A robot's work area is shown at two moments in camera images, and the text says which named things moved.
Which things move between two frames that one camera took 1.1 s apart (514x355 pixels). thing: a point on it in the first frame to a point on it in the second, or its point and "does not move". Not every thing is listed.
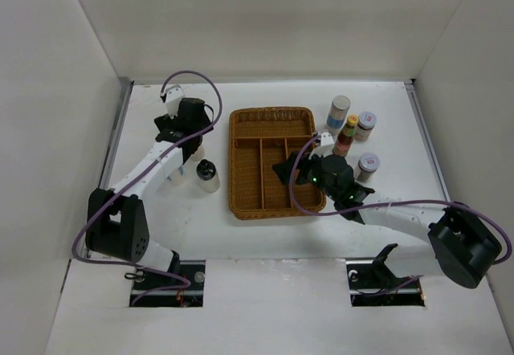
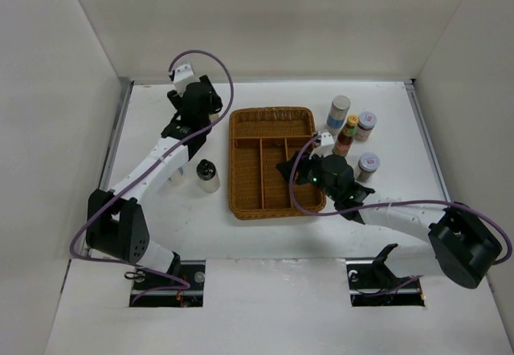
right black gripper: [303, 165] does not move
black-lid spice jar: [198, 154] to [214, 116]
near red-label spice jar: [367, 165] does not move
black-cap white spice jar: [207, 177] does not move
